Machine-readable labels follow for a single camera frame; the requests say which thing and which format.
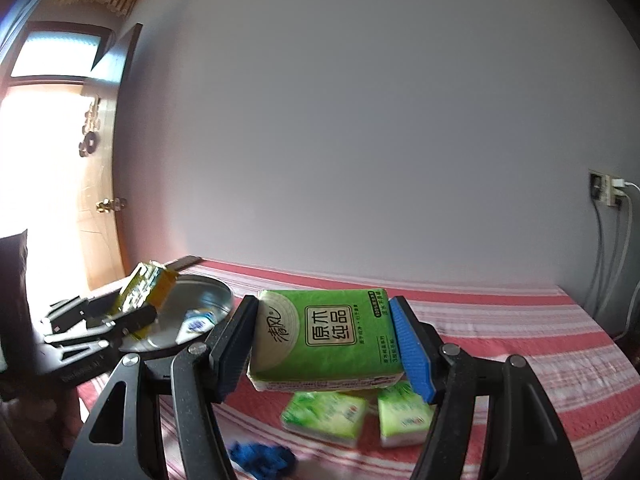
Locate wooden door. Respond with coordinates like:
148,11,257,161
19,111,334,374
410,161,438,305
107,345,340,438
77,24,142,290

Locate dark power cable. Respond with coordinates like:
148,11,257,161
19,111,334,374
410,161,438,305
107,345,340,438
581,196,624,316

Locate yellow printed packet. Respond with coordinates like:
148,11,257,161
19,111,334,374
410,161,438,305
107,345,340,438
108,261,179,315

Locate black smartphone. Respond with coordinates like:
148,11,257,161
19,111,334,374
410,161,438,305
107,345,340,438
165,255,203,272

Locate wall power outlet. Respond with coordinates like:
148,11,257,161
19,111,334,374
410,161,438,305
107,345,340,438
589,170,626,207

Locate door ornament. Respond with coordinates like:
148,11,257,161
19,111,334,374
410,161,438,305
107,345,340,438
78,96,101,157

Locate large green tissue pack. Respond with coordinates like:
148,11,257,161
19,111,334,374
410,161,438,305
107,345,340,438
247,288,404,392

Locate left hand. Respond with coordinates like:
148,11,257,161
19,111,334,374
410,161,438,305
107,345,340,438
1,389,84,479

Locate brass door handle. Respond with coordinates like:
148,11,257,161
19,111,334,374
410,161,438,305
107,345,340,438
96,197,128,214

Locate white charger cable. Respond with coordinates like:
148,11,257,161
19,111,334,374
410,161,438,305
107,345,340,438
606,179,640,340

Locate round metal cookie tin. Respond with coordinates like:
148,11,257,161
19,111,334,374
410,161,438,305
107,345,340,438
119,274,233,360

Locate blue knotted cloth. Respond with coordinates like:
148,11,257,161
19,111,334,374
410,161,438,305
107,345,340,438
228,442,297,480

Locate small green tissue pack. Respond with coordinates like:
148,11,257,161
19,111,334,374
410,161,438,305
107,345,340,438
378,380,435,448
280,392,369,448

